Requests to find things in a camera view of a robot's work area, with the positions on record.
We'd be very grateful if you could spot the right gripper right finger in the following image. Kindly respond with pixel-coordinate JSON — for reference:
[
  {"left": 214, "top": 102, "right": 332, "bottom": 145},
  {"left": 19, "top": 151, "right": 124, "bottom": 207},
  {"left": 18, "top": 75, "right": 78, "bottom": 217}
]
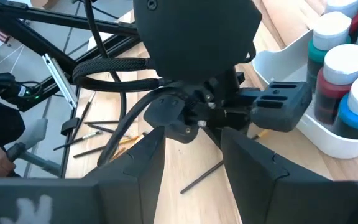
[{"left": 221, "top": 127, "right": 334, "bottom": 224}]

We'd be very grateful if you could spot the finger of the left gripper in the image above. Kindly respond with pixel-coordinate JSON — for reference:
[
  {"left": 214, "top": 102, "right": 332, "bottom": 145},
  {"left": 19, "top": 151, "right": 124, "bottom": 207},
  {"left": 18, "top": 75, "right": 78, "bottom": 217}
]
[
  {"left": 166, "top": 120, "right": 200, "bottom": 144},
  {"left": 203, "top": 126, "right": 223, "bottom": 150}
]

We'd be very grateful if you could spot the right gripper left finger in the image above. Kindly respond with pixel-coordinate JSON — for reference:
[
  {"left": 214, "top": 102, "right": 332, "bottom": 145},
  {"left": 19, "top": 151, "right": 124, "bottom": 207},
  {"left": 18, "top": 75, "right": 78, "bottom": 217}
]
[{"left": 98, "top": 126, "right": 167, "bottom": 224}]

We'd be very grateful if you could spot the thin dark paintbrush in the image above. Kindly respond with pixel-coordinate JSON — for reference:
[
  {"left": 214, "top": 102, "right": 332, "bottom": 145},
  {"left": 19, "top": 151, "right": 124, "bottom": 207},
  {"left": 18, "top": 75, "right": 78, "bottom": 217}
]
[
  {"left": 82, "top": 119, "right": 120, "bottom": 125},
  {"left": 180, "top": 159, "right": 226, "bottom": 195},
  {"left": 72, "top": 143, "right": 108, "bottom": 159},
  {"left": 87, "top": 123, "right": 117, "bottom": 134}
]

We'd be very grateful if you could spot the dark paintbrush orange tip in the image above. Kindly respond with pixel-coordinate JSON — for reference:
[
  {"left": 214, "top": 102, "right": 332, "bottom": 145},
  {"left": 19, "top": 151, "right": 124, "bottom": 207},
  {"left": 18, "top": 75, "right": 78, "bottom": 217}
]
[{"left": 109, "top": 133, "right": 145, "bottom": 161}]

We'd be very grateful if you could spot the short paintbrush silver ferrule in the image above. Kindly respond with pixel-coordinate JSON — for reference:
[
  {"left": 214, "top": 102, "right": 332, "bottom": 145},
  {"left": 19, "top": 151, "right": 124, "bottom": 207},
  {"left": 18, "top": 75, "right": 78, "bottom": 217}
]
[{"left": 53, "top": 130, "right": 103, "bottom": 152}]

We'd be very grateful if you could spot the white plastic bin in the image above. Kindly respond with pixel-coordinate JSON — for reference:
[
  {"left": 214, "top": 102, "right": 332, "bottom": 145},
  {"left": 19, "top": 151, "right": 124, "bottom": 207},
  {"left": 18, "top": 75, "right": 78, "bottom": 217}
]
[{"left": 252, "top": 29, "right": 358, "bottom": 159}]

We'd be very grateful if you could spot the long paintbrush silver ferrule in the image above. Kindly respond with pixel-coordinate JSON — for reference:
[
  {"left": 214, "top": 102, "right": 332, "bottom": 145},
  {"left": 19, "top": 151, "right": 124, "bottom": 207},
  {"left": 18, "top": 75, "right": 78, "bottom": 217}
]
[{"left": 71, "top": 91, "right": 96, "bottom": 141}]

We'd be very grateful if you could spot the small teal-green paint bottle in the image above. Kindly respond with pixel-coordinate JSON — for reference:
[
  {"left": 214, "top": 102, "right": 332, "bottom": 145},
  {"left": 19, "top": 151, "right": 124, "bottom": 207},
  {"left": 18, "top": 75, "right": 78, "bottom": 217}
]
[{"left": 306, "top": 11, "right": 352, "bottom": 94}]

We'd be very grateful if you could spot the small dark red paint bottle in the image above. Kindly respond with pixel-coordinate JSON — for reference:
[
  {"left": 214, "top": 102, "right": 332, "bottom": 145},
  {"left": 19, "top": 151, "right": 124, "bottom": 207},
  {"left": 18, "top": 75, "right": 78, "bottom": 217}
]
[{"left": 324, "top": 0, "right": 358, "bottom": 35}]

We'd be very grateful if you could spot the black clamp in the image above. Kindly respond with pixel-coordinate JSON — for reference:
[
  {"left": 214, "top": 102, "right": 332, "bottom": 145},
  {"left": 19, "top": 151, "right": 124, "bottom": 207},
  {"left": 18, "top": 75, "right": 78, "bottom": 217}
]
[{"left": 60, "top": 117, "right": 81, "bottom": 137}]

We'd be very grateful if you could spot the black device green light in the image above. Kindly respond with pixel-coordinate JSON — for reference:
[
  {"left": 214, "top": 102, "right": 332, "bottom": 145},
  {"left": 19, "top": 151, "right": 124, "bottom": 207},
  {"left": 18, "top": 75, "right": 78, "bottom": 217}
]
[{"left": 0, "top": 70, "right": 45, "bottom": 112}]

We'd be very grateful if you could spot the black braided cable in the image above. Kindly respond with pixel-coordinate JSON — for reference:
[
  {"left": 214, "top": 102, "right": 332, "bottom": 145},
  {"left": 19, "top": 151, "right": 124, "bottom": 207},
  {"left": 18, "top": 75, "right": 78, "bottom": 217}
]
[{"left": 72, "top": 0, "right": 180, "bottom": 167}]

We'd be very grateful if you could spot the gray leader arm handle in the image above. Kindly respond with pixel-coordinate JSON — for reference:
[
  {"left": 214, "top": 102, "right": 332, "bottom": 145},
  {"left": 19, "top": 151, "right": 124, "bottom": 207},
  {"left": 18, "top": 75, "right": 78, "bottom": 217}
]
[{"left": 5, "top": 117, "right": 62, "bottom": 177}]

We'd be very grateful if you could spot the black aluminium table frame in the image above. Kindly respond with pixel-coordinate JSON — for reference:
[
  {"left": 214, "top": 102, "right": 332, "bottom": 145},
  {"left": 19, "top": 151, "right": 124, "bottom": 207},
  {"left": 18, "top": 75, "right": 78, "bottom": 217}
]
[{"left": 0, "top": 0, "right": 142, "bottom": 179}]

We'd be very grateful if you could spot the silver aluminium bracket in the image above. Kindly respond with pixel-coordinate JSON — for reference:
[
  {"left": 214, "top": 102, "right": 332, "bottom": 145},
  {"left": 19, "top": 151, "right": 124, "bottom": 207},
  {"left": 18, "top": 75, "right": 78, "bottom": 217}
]
[{"left": 41, "top": 52, "right": 79, "bottom": 110}]

